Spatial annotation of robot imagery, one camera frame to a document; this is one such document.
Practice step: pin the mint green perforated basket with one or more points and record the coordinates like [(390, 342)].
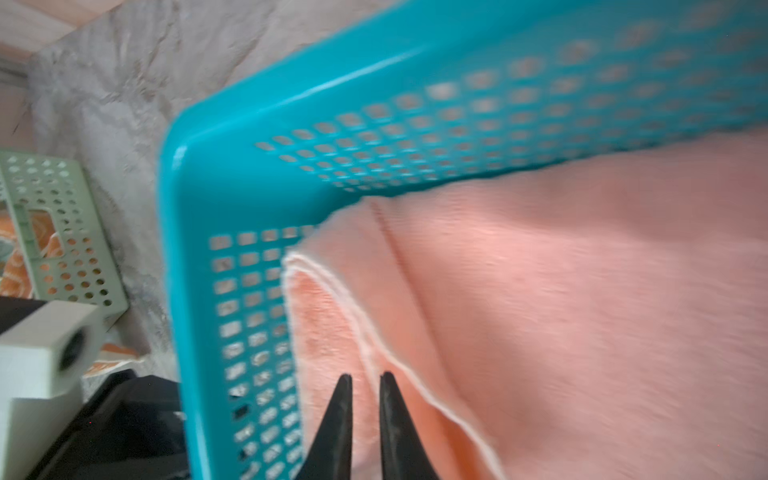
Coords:
[(52, 243)]

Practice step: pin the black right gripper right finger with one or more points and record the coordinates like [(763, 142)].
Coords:
[(403, 456)]

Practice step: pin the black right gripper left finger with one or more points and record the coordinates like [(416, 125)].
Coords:
[(330, 454)]

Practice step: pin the pink towel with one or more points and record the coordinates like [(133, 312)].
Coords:
[(599, 319)]

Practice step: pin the teal plastic basket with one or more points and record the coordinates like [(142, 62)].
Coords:
[(422, 94)]

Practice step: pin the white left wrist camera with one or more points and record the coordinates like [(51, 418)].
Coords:
[(46, 347)]

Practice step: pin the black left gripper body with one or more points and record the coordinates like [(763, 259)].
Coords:
[(130, 429)]

